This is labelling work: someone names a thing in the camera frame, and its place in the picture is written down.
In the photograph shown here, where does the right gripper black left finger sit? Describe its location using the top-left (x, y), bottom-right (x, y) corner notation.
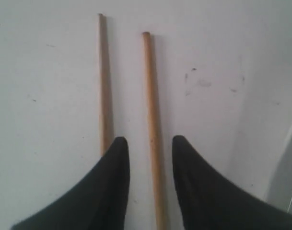
top-left (12, 137), bottom-right (130, 230)

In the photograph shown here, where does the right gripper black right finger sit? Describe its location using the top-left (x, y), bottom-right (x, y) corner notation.
top-left (172, 135), bottom-right (292, 230)

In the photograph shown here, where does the wooden chopstick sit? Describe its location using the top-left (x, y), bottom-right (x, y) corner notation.
top-left (97, 13), bottom-right (114, 155)
top-left (142, 32), bottom-right (167, 230)

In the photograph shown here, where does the white square plate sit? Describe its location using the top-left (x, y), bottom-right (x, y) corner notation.
top-left (267, 133), bottom-right (292, 214)

